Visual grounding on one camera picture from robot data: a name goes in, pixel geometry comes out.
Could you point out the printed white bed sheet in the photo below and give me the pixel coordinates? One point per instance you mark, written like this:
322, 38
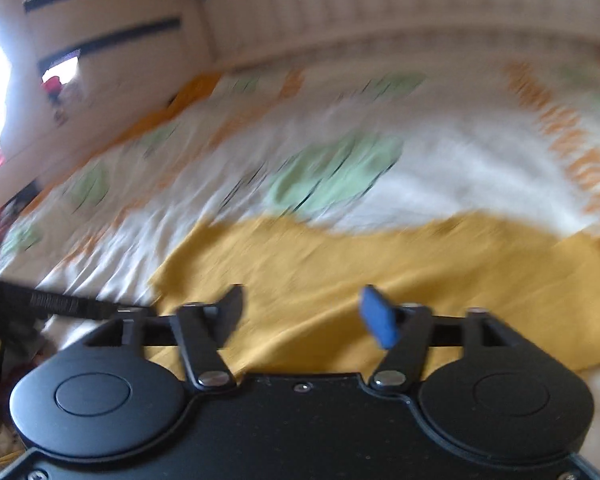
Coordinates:
220, 185

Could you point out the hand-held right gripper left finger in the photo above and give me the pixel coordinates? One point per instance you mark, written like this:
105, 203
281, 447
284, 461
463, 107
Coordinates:
230, 310

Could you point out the yellow knit sweater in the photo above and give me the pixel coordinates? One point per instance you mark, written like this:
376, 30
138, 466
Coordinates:
330, 260

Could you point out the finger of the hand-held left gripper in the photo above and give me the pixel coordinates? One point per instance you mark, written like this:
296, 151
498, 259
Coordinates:
55, 305

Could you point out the white slatted headboard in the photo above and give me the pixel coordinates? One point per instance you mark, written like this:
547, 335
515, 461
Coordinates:
380, 0

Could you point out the white shelf with blue trim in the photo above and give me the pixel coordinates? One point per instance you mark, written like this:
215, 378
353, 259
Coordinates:
130, 5

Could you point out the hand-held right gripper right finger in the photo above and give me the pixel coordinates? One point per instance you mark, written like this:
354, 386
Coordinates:
380, 315

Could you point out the dark red item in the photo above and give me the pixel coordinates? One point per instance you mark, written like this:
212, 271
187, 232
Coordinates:
52, 84

